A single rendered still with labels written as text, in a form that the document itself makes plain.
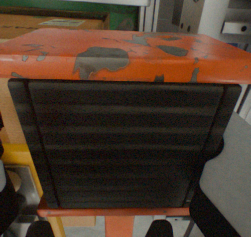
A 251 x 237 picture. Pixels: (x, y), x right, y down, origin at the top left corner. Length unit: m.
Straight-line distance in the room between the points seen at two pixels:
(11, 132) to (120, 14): 0.99
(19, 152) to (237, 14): 0.36
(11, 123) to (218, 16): 0.42
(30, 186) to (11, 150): 0.07
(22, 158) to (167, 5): 0.96
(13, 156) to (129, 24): 1.10
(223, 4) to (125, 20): 1.00
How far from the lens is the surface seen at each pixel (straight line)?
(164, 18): 1.08
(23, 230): 0.40
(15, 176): 0.31
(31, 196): 0.36
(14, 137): 0.47
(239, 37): 0.34
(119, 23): 1.27
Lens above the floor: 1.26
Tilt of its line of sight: 58 degrees down
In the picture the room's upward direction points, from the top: 177 degrees clockwise
